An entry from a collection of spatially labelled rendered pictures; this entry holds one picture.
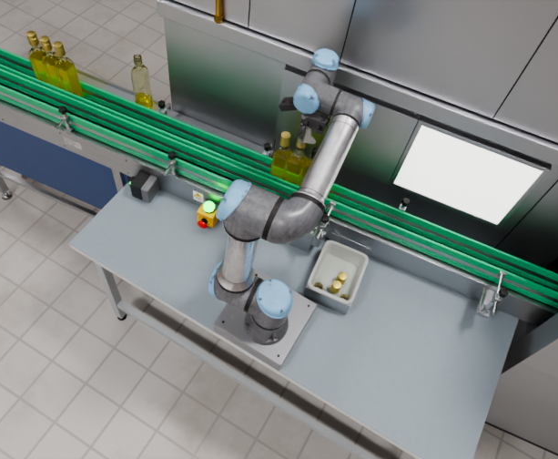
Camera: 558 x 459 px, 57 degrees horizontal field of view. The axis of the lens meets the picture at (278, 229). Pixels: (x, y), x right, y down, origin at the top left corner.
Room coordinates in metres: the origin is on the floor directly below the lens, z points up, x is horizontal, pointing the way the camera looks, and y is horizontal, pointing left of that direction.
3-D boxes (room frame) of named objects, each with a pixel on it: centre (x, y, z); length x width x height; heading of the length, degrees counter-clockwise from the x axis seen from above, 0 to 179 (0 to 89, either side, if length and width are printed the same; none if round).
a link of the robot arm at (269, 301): (0.69, -0.02, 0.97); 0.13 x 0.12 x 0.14; 76
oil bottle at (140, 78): (1.48, 0.64, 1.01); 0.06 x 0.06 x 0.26; 89
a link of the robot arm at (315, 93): (1.10, -0.03, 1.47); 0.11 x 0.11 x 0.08; 76
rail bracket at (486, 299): (0.90, -0.78, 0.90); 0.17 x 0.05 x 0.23; 166
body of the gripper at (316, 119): (1.20, -0.04, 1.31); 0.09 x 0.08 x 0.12; 77
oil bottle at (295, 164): (1.21, -0.02, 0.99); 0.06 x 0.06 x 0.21; 77
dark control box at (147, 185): (1.15, 0.55, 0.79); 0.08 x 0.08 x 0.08; 76
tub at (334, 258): (0.92, -0.24, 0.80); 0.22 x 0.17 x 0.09; 166
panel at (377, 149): (1.27, -0.35, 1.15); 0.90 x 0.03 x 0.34; 76
